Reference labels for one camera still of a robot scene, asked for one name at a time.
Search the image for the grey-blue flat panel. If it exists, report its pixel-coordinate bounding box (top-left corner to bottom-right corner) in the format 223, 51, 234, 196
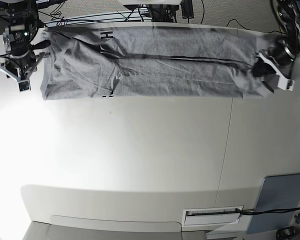
246, 173, 300, 235

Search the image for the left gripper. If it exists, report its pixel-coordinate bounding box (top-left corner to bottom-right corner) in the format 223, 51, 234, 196
252, 51, 292, 93

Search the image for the black cable on table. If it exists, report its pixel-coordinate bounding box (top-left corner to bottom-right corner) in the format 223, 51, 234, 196
236, 206, 300, 216

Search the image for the black device bottom right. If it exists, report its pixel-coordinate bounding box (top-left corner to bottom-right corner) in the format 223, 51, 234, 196
276, 226, 296, 240

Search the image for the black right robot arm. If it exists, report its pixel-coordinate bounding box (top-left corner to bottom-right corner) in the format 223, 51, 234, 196
0, 0, 51, 92

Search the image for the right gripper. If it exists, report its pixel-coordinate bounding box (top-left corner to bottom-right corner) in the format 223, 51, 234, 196
0, 39, 51, 83

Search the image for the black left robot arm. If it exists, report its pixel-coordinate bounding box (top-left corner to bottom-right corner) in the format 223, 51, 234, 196
252, 0, 300, 91

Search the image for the grey T-shirt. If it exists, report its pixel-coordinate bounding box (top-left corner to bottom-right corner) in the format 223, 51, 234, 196
40, 26, 271, 100

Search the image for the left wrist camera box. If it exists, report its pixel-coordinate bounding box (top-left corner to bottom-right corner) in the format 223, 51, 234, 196
277, 75, 295, 91

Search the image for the robot base frame with cables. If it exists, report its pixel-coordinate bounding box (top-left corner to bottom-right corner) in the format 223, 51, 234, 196
36, 0, 195, 27

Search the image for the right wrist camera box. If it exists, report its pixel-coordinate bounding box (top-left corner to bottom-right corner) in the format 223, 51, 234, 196
18, 80, 31, 92

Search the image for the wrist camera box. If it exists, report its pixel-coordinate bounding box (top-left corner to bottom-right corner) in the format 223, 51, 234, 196
18, 80, 31, 92
277, 75, 295, 91

